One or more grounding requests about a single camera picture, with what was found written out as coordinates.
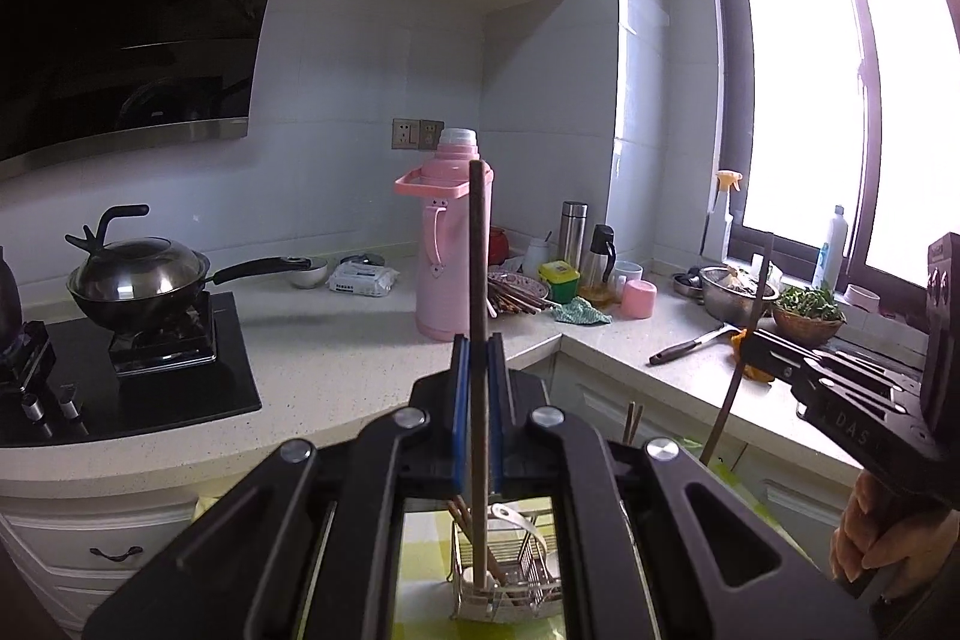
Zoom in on green leafy vegetables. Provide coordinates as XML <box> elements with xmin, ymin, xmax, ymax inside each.
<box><xmin>776</xmin><ymin>284</ymin><xmax>845</xmax><ymax>320</ymax></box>

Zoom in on pile of dark chopsticks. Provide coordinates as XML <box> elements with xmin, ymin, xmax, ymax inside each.
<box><xmin>486</xmin><ymin>280</ymin><xmax>560</xmax><ymax>317</ymax></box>

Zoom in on black glass gas stove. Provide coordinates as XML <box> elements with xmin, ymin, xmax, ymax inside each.
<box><xmin>0</xmin><ymin>291</ymin><xmax>263</xmax><ymax>448</ymax></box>

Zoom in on green cloth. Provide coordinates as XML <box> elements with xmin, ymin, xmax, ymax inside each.
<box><xmin>553</xmin><ymin>297</ymin><xmax>614</xmax><ymax>327</ymax></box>

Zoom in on spray bottle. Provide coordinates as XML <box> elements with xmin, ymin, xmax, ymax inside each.
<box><xmin>701</xmin><ymin>170</ymin><xmax>743</xmax><ymax>266</ymax></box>

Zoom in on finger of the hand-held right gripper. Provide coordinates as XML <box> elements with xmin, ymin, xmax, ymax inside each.
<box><xmin>737</xmin><ymin>326</ymin><xmax>925</xmax><ymax>390</ymax></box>
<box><xmin>787</xmin><ymin>368</ymin><xmax>925</xmax><ymax>421</ymax></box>

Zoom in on black kettle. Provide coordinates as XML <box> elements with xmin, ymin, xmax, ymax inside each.
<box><xmin>0</xmin><ymin>246</ymin><xmax>23</xmax><ymax>347</ymax></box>

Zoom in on black wok with handle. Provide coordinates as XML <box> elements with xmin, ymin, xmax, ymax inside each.
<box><xmin>66</xmin><ymin>250</ymin><xmax>312</xmax><ymax>330</ymax></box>

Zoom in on white wipes packet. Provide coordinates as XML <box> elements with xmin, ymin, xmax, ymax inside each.
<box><xmin>328</xmin><ymin>256</ymin><xmax>398</xmax><ymax>298</ymax></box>

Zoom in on round plate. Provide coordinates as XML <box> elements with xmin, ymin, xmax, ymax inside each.
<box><xmin>487</xmin><ymin>271</ymin><xmax>552</xmax><ymax>316</ymax></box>

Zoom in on dark wok lid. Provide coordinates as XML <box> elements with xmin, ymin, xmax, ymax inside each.
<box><xmin>65</xmin><ymin>204</ymin><xmax>205</xmax><ymax>304</ymax></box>

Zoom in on pink cup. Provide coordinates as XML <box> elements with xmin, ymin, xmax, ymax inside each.
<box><xmin>622</xmin><ymin>280</ymin><xmax>659</xmax><ymax>320</ymax></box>

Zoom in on dark-framed window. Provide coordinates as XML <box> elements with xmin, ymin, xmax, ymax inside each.
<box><xmin>697</xmin><ymin>0</ymin><xmax>960</xmax><ymax>292</ymax></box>

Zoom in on large steel bowl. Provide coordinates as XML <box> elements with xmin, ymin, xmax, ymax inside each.
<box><xmin>697</xmin><ymin>265</ymin><xmax>777</xmax><ymax>324</ymax></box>

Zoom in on white dish soap bottle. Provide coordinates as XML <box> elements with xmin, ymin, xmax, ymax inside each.
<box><xmin>812</xmin><ymin>205</ymin><xmax>848</xmax><ymax>290</ymax></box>

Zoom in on yellow checkered tablecloth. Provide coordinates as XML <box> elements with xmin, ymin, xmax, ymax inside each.
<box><xmin>191</xmin><ymin>452</ymin><xmax>796</xmax><ymax>640</ymax></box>

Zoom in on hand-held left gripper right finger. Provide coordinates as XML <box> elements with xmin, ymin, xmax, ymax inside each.
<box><xmin>487</xmin><ymin>332</ymin><xmax>878</xmax><ymax>640</ymax></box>

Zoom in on black range hood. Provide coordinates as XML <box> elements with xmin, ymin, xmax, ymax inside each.
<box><xmin>0</xmin><ymin>0</ymin><xmax>325</xmax><ymax>180</ymax></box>

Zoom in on yellow-green lidded container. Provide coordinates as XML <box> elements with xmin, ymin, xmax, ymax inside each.
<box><xmin>538</xmin><ymin>260</ymin><xmax>581</xmax><ymax>304</ymax></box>

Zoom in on white ceramic spoon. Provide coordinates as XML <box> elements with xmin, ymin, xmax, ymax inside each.
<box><xmin>491</xmin><ymin>501</ymin><xmax>542</xmax><ymax>541</ymax></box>

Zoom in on pink thermos jug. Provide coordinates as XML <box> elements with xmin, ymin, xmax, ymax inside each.
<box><xmin>394</xmin><ymin>127</ymin><xmax>496</xmax><ymax>341</ymax></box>

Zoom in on person's right hand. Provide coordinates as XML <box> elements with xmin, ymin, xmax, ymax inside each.
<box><xmin>831</xmin><ymin>469</ymin><xmax>960</xmax><ymax>600</ymax></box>

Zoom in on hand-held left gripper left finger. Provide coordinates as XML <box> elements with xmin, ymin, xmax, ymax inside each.
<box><xmin>82</xmin><ymin>336</ymin><xmax>473</xmax><ymax>640</ymax></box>

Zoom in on glass oil bottle black top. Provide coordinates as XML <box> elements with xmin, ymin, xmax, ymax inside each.
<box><xmin>581</xmin><ymin>225</ymin><xmax>625</xmax><ymax>305</ymax></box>

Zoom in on steel wire utensil rack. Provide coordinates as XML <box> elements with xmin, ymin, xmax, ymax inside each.
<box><xmin>448</xmin><ymin>497</ymin><xmax>565</xmax><ymax>622</ymax></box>

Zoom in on orange cloth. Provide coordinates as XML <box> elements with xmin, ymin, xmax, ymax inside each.
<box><xmin>731</xmin><ymin>325</ymin><xmax>778</xmax><ymax>383</ymax></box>

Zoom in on steel thermos bottle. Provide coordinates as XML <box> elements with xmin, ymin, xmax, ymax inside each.
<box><xmin>559</xmin><ymin>201</ymin><xmax>588</xmax><ymax>270</ymax></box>

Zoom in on white base cabinets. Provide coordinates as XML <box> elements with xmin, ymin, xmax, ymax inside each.
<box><xmin>0</xmin><ymin>347</ymin><xmax>863</xmax><ymax>640</ymax></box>

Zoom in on woven basket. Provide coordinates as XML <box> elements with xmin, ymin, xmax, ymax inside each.
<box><xmin>772</xmin><ymin>302</ymin><xmax>847</xmax><ymax>346</ymax></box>

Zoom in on black handled kitchen knife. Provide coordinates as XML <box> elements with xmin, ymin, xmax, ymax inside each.
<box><xmin>649</xmin><ymin>323</ymin><xmax>740</xmax><ymax>366</ymax></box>

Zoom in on white condiment jar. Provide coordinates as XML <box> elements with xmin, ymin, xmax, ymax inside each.
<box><xmin>523</xmin><ymin>231</ymin><xmax>560</xmax><ymax>278</ymax></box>

